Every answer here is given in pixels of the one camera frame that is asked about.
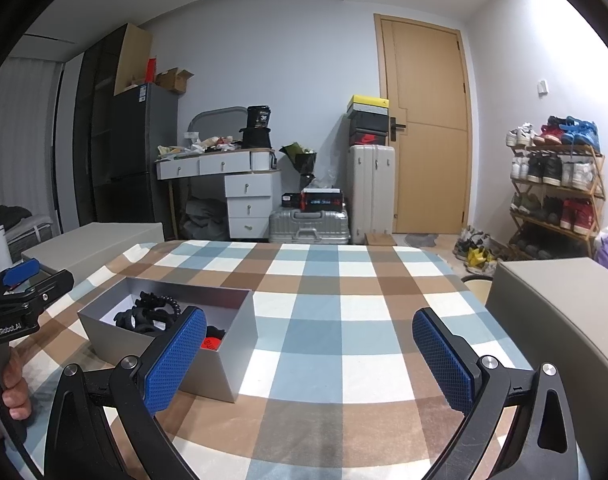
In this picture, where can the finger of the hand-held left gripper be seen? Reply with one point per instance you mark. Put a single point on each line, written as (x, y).
(48, 290)
(21, 270)

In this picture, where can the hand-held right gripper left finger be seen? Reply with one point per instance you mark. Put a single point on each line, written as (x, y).
(176, 360)

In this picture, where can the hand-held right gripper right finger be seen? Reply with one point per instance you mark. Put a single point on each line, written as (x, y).
(444, 360)

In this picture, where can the red round badge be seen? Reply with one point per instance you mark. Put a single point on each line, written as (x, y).
(211, 344)

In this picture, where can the black hair accessory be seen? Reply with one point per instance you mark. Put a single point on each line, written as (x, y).
(153, 321)

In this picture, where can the silver cardboard box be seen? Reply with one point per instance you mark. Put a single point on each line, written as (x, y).
(218, 375)

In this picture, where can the person's left hand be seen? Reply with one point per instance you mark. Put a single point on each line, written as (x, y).
(17, 385)

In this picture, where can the black clothing pile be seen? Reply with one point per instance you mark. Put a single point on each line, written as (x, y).
(6, 217)

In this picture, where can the grey upholstered bench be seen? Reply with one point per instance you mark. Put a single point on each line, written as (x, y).
(559, 310)
(98, 242)

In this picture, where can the white round bin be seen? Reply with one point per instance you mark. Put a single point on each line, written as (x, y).
(476, 287)

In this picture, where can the pile of loose sneakers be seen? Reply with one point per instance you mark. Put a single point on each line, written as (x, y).
(476, 257)

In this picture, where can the grey door mat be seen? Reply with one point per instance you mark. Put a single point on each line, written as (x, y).
(420, 240)

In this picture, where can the grey curtain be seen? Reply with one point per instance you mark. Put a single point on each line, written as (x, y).
(18, 145)

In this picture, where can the checked tablecloth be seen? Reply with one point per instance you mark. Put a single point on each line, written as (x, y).
(309, 335)

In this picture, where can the grey bedding bundle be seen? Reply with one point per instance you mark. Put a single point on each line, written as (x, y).
(203, 220)

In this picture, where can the dark grey refrigerator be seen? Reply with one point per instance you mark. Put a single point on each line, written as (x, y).
(138, 160)

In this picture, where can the white dressing desk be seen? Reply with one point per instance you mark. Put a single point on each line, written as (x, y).
(244, 200)

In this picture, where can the white upright suitcase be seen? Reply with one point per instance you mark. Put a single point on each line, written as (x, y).
(371, 190)

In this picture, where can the silver suitcase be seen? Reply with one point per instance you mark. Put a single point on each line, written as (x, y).
(309, 225)

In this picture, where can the wooden door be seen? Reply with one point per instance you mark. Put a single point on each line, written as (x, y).
(429, 170)

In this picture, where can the small black box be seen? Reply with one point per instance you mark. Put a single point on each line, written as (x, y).
(291, 201)

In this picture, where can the black red flat box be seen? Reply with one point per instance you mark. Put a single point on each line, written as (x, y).
(323, 201)

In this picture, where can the desk clutter pile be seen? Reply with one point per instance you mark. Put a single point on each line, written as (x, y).
(198, 146)

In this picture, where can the rows of shoes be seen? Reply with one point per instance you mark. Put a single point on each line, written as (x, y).
(554, 170)

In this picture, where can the black shoe box red logo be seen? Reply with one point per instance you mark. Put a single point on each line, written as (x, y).
(368, 138)

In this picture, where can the black round hat box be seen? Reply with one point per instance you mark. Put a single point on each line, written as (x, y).
(256, 138)

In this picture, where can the black wrapped bouquet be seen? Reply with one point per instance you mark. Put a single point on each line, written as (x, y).
(299, 157)

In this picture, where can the small red box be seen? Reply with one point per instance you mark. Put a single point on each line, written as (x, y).
(151, 71)

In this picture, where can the wooden shoe rack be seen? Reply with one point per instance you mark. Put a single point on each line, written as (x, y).
(600, 180)

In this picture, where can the flat cardboard sheet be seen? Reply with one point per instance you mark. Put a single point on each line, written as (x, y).
(133, 57)

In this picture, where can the grey arched mirror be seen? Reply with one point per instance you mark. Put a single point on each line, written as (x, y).
(218, 120)

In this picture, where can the open cardboard box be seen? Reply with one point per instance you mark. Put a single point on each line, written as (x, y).
(173, 81)

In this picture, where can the plain black shoe box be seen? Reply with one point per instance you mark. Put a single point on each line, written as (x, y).
(368, 121)

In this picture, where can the black printed box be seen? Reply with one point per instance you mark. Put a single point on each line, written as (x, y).
(260, 117)

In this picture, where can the yellow shoe box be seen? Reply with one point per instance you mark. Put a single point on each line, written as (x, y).
(368, 103)

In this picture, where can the white light switch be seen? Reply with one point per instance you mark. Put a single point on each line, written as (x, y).
(543, 87)

